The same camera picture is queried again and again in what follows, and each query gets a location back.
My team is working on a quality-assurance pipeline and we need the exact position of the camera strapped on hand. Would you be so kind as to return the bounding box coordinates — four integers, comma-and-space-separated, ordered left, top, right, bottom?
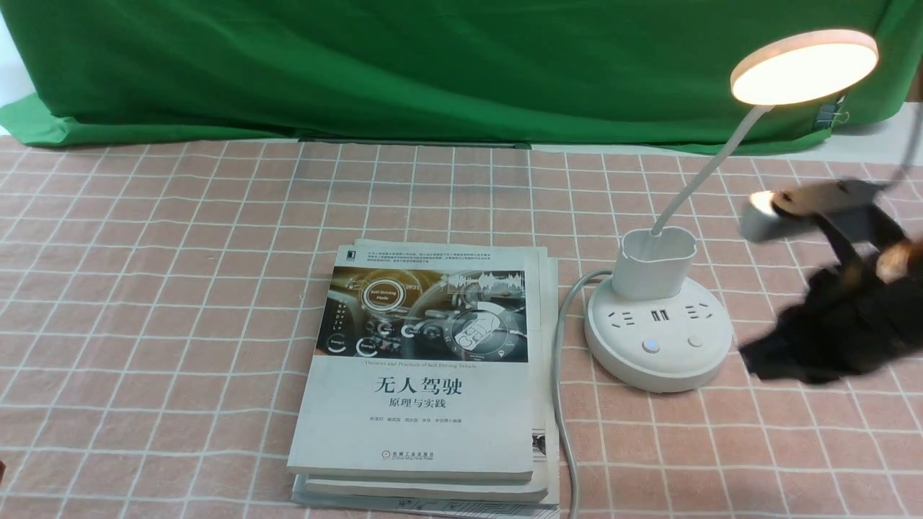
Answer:
739, 179, 906, 262

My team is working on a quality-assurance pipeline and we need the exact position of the green backdrop cloth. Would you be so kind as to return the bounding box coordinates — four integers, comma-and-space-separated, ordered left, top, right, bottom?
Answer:
2, 1, 921, 154

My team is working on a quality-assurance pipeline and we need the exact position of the bottom white book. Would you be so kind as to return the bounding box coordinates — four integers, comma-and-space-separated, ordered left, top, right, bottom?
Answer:
293, 239, 561, 518

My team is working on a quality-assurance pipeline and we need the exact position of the metal binder clip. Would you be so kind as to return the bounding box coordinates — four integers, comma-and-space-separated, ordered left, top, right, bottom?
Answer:
812, 94, 850, 131

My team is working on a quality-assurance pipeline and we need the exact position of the top white self-driving book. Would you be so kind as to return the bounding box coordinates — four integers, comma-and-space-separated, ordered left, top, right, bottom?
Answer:
288, 245, 547, 482

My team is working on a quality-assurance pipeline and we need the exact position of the pink checkered tablecloth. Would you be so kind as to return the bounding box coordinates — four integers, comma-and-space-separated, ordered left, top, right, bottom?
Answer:
1, 138, 921, 518

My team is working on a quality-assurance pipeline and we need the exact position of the middle white book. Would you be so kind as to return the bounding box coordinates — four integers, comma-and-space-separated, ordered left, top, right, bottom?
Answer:
304, 254, 552, 503

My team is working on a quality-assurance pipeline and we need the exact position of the white desk lamp with socket base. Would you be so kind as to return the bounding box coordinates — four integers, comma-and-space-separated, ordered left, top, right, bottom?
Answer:
586, 29, 879, 392

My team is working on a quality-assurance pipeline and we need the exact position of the grey lamp power cable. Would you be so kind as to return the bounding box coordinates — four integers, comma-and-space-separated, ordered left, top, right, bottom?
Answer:
551, 270, 614, 519

